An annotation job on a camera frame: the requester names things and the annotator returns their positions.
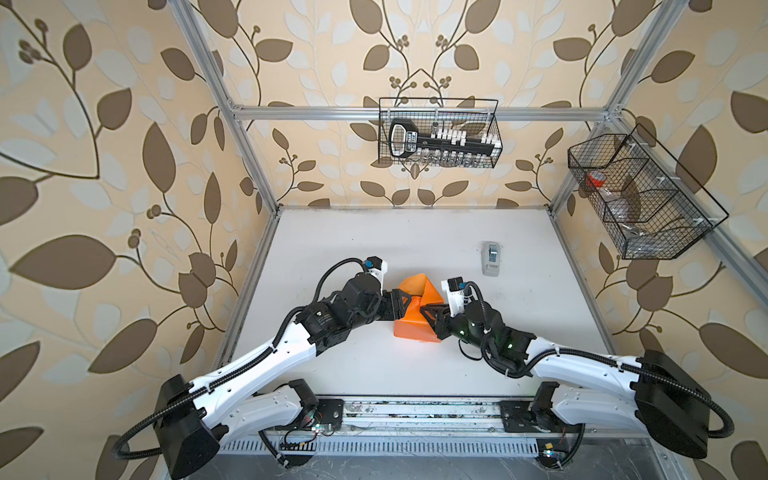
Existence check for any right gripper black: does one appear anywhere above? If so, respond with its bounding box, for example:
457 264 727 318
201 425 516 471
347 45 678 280
419 303 492 356

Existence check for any orange wrapping paper sheet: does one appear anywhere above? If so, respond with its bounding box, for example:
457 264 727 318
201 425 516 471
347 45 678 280
393 273 444 343

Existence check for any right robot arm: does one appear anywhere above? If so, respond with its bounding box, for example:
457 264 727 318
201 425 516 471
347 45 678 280
420 301 717 460

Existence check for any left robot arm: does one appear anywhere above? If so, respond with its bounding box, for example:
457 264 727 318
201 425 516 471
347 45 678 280
151 273 412 479

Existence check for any white tape dispenser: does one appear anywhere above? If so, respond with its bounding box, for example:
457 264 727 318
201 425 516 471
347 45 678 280
481 242 501 277

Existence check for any black tool set in basket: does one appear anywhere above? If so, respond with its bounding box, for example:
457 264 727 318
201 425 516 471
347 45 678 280
384 118 503 162

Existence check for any red capped item in basket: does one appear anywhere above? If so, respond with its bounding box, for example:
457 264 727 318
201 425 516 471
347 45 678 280
585 170 608 191

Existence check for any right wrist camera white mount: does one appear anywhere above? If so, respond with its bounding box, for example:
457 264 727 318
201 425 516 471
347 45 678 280
441 277 466 317

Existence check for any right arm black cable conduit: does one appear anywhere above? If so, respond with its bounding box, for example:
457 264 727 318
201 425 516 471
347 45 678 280
464 280 736 469

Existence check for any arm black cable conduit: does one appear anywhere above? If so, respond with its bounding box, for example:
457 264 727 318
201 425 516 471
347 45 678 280
110 257 367 469
464 280 736 469

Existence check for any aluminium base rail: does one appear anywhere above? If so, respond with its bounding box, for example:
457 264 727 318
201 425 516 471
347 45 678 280
173 395 673 457

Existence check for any black wire basket centre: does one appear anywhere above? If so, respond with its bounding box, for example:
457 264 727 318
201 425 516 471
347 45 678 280
377 96 503 169

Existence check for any black wire basket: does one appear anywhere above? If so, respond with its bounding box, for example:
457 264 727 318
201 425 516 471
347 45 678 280
377 96 503 169
568 124 729 260

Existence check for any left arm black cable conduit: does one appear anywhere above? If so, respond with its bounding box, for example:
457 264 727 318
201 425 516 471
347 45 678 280
110 257 367 469

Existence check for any black wire basket right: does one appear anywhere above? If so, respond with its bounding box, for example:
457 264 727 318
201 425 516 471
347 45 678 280
568 124 729 260

